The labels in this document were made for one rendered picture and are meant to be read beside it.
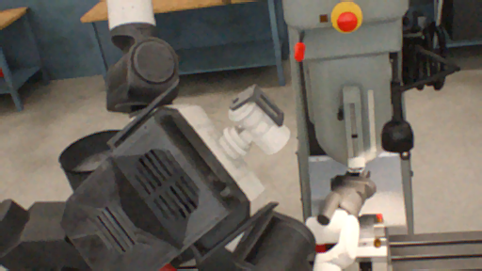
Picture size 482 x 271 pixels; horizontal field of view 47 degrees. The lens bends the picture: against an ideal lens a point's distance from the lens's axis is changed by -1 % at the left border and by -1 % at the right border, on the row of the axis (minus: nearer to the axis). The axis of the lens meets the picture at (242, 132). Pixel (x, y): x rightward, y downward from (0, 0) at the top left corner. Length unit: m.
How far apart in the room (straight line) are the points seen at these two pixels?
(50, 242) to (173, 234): 0.29
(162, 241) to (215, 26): 5.05
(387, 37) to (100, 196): 0.70
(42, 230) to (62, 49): 5.44
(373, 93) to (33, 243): 0.82
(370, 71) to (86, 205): 0.72
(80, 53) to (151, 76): 5.43
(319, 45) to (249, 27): 4.59
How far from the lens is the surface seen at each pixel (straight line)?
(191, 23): 5.93
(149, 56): 1.02
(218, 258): 1.71
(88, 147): 3.59
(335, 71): 1.33
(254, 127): 1.03
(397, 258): 1.79
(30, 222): 1.16
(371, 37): 1.27
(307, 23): 1.15
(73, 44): 6.43
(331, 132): 1.40
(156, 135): 0.89
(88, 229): 1.01
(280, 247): 1.02
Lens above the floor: 2.11
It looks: 28 degrees down
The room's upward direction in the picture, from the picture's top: 10 degrees counter-clockwise
